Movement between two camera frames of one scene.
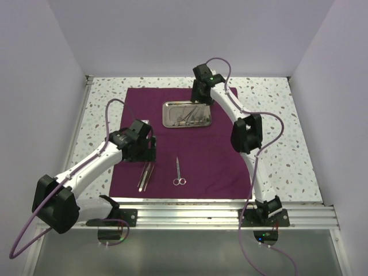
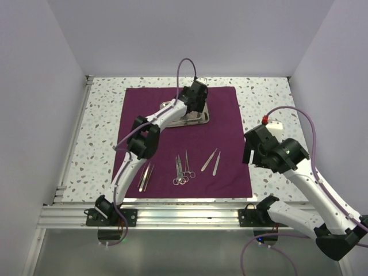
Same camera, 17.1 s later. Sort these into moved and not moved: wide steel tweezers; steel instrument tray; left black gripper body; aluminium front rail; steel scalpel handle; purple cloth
Moved: steel scalpel handle; left black gripper body
Not moved: purple cloth; wide steel tweezers; steel instrument tray; aluminium front rail
